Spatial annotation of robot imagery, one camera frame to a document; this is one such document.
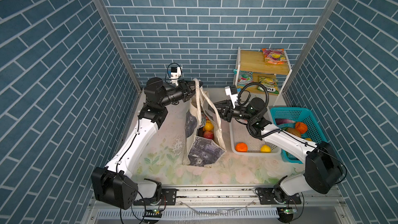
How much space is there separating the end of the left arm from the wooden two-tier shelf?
37 cm

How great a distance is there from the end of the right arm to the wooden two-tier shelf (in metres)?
0.31

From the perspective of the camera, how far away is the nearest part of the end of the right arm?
0.63m
